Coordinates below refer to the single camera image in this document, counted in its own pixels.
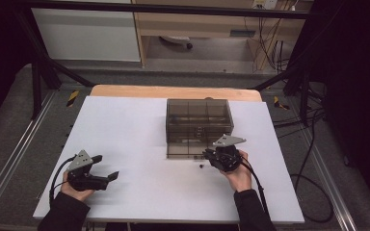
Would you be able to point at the white power strip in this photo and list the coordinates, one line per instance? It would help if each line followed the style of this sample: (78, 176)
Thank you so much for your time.
(265, 4)

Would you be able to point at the white cabinet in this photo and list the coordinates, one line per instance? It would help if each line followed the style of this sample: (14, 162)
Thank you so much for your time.
(86, 35)

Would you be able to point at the black metal frame struts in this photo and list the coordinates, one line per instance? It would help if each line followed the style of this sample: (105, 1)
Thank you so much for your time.
(36, 89)
(305, 96)

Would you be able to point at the aluminium rail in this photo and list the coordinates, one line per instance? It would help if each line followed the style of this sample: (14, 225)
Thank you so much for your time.
(16, 150)
(327, 179)

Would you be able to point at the office chair base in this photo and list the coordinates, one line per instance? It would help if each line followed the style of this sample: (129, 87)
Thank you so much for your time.
(176, 40)

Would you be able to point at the yellow black tape strip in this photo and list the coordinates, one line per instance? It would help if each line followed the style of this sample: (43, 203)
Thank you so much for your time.
(280, 103)
(72, 98)

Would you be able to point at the light wooden desk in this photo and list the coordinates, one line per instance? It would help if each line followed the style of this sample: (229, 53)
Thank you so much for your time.
(199, 24)

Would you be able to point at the black curtain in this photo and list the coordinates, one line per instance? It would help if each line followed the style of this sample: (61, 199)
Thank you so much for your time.
(356, 80)
(0, 57)

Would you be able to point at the white board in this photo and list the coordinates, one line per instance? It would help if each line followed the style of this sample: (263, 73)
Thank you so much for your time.
(135, 134)

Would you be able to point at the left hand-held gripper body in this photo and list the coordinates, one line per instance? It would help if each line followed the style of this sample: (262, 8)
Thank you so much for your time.
(86, 183)

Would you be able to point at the wooden table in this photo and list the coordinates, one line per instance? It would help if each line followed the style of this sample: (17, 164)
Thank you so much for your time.
(141, 91)

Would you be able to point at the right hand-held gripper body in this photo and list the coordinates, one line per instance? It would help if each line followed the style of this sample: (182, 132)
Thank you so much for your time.
(226, 159)

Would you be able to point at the person's right hand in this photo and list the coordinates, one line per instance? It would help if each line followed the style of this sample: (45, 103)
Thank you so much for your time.
(241, 179)

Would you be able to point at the person's left hand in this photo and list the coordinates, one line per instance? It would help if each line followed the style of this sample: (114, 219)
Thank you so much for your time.
(76, 194)

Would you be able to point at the smoky plastic drawer box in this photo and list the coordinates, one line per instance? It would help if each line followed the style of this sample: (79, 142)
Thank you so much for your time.
(197, 115)

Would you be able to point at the black metal crossbar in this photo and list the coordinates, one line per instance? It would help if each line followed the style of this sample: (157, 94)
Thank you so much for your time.
(173, 9)

